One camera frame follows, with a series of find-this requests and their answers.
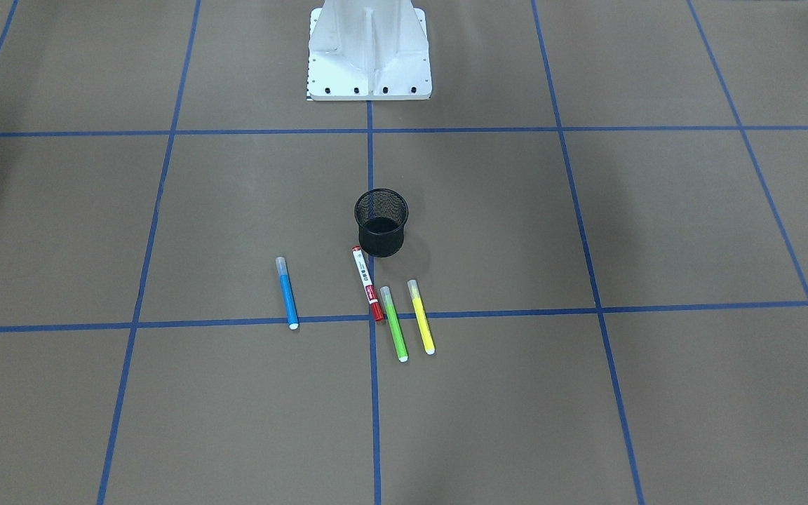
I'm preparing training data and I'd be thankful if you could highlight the blue marker pen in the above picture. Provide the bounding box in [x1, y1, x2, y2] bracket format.
[275, 256, 300, 330]

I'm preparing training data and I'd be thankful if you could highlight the black mesh pen cup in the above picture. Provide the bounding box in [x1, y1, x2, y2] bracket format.
[353, 188, 408, 257]

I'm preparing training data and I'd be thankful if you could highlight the white camera stand base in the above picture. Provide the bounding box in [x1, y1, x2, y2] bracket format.
[306, 1, 433, 102]

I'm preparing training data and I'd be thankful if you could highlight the red capped white marker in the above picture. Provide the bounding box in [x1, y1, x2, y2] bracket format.
[351, 245, 385, 322]

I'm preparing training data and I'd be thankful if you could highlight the yellow highlighter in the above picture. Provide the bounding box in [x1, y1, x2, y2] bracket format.
[407, 279, 436, 356]

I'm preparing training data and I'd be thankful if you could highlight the green highlighter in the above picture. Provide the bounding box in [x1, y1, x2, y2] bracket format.
[379, 285, 408, 363]

